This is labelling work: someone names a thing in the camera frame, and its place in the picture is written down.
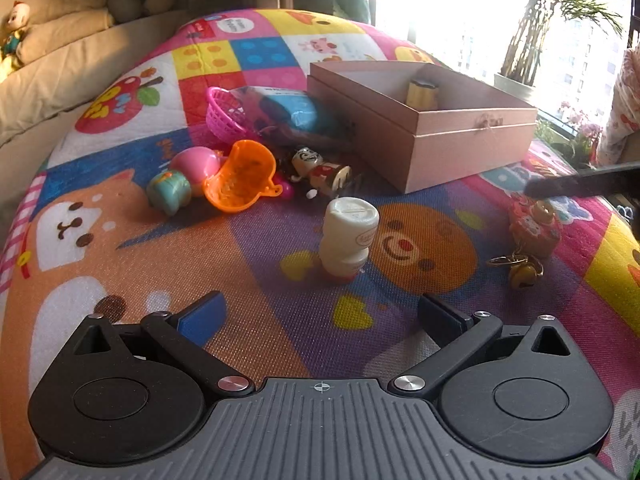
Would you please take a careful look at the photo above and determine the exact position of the orange plastic basket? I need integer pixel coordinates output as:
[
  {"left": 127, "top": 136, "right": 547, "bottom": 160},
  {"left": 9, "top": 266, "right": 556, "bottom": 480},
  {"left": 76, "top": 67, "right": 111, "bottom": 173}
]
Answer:
[{"left": 204, "top": 140, "right": 282, "bottom": 215}]

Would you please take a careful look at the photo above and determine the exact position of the yellow cylinder toy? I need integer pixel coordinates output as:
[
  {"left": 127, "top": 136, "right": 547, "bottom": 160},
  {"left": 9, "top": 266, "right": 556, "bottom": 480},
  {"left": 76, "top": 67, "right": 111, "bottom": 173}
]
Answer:
[{"left": 406, "top": 79, "right": 441, "bottom": 111}]

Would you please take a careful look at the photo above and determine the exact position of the small doll figurine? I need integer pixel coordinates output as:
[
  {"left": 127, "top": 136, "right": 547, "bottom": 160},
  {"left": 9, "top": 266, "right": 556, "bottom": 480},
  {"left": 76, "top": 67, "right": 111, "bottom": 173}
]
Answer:
[{"left": 290, "top": 146, "right": 353, "bottom": 198}]

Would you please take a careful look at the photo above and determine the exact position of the cream pillow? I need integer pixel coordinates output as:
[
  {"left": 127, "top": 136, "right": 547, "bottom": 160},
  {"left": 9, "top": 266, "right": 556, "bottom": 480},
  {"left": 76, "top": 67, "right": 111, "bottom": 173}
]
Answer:
[{"left": 17, "top": 0, "right": 116, "bottom": 63}]

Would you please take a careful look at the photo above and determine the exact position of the gold bell keychain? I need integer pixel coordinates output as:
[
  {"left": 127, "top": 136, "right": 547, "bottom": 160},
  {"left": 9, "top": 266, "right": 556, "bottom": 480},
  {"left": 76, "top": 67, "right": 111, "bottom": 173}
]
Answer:
[{"left": 487, "top": 252, "right": 545, "bottom": 290}]

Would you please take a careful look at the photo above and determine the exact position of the pink and teal toy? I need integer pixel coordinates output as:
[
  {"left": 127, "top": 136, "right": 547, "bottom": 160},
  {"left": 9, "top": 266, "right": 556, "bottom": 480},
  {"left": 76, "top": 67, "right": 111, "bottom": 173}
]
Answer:
[{"left": 146, "top": 146, "right": 223, "bottom": 217}]

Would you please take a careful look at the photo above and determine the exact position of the pink flowering plant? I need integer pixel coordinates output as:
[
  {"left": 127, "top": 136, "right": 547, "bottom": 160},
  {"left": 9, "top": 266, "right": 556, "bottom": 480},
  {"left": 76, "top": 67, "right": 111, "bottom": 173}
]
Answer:
[{"left": 537, "top": 102, "right": 603, "bottom": 168}]

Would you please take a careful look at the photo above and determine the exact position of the pink printed cloth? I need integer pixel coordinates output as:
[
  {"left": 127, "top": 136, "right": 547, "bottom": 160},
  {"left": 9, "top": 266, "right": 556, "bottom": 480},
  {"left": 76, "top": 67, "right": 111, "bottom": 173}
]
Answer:
[{"left": 595, "top": 42, "right": 640, "bottom": 166}]

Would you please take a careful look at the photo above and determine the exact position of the pink plastic basket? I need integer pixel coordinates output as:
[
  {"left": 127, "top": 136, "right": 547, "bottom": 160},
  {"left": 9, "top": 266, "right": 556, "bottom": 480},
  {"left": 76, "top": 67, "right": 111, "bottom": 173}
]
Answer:
[{"left": 206, "top": 86, "right": 261, "bottom": 146}]

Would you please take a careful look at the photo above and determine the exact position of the white plastic bottle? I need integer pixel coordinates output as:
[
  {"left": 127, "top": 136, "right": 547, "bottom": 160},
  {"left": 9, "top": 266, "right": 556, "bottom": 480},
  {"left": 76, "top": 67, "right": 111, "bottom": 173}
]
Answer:
[{"left": 318, "top": 197, "right": 381, "bottom": 285}]

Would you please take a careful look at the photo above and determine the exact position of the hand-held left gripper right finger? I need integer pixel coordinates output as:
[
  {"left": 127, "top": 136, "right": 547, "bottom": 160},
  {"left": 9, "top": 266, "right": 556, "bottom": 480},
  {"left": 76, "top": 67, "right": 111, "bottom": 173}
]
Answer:
[{"left": 390, "top": 294, "right": 572, "bottom": 397}]

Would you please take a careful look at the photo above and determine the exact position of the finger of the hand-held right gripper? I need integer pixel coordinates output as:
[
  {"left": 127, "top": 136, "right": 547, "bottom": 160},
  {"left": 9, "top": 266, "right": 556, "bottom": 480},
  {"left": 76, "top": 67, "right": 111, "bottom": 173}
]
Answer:
[{"left": 524, "top": 161, "right": 640, "bottom": 200}]

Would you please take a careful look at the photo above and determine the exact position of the pink cardboard box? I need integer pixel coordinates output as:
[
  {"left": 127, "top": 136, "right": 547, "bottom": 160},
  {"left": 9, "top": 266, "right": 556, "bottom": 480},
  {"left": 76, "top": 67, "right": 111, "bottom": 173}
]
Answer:
[{"left": 306, "top": 60, "right": 538, "bottom": 195}]

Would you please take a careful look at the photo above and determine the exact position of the colourful printed play mat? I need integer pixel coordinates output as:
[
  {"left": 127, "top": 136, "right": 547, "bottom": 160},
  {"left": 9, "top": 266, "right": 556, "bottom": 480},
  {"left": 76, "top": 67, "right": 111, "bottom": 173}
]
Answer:
[{"left": 0, "top": 7, "right": 640, "bottom": 480}]

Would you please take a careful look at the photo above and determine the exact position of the beige bed with pillows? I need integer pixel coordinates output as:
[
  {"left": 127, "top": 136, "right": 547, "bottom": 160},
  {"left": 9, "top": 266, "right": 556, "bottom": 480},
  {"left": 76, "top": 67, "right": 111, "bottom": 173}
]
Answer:
[{"left": 0, "top": 7, "right": 241, "bottom": 211}]

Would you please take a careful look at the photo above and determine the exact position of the doll with teal clothes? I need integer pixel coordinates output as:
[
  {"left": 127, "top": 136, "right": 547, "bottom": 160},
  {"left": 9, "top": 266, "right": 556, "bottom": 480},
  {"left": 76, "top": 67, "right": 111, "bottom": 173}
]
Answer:
[{"left": 0, "top": 1, "right": 32, "bottom": 68}]

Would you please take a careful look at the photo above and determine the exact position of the blue packet in plastic bag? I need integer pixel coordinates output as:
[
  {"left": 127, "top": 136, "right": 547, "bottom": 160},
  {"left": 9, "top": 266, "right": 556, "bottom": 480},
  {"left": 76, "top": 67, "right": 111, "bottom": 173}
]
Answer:
[{"left": 230, "top": 86, "right": 358, "bottom": 153}]

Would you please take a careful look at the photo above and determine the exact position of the potted palm plant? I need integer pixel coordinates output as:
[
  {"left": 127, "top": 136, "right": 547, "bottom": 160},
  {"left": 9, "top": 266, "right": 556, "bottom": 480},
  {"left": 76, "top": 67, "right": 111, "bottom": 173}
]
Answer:
[{"left": 492, "top": 0, "right": 636, "bottom": 106}]

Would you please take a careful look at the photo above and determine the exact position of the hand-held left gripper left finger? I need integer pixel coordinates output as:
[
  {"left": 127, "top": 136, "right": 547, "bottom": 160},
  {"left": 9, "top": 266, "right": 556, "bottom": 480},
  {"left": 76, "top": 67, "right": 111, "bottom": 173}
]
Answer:
[{"left": 74, "top": 291, "right": 254, "bottom": 397}]

